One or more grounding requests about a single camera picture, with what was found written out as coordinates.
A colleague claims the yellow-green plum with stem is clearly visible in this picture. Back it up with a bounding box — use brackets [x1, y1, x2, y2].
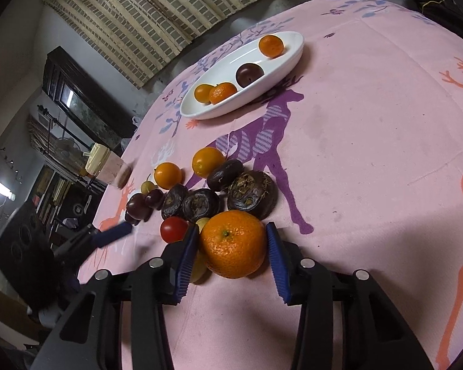
[140, 174, 157, 195]

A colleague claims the small orange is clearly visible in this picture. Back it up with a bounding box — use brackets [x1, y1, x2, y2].
[194, 84, 214, 105]
[153, 162, 183, 189]
[192, 147, 225, 178]
[258, 35, 285, 58]
[209, 82, 238, 105]

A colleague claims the large mandarin orange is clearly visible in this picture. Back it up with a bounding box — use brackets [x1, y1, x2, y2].
[199, 210, 268, 279]

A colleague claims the bamboo slat curtain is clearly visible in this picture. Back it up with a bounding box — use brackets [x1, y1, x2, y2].
[42, 0, 313, 89]

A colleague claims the pink printed tablecloth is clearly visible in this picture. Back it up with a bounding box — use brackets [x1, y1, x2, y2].
[77, 0, 463, 370]

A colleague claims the dark purple plum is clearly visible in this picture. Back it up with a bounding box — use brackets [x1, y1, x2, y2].
[236, 63, 265, 88]

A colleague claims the white oval plate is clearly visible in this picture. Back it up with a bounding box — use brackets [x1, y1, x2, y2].
[179, 31, 305, 120]

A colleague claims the large dark water chestnut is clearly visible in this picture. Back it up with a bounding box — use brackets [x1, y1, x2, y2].
[227, 170, 278, 220]

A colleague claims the brown round object at edge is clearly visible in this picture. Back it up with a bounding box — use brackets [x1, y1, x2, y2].
[85, 142, 134, 189]

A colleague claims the red cherry tomato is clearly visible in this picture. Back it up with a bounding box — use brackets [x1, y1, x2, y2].
[160, 216, 190, 244]

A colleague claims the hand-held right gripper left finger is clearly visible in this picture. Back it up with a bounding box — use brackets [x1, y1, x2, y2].
[31, 224, 200, 370]

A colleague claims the white light bulb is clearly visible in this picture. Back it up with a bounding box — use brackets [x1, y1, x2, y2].
[0, 180, 17, 201]

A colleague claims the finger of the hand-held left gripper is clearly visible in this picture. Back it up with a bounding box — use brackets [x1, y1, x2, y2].
[54, 221, 134, 274]

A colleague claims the black cabinet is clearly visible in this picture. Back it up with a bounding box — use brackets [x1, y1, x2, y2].
[42, 46, 136, 143]

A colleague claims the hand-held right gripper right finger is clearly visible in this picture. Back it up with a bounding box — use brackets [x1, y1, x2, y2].
[265, 221, 435, 370]

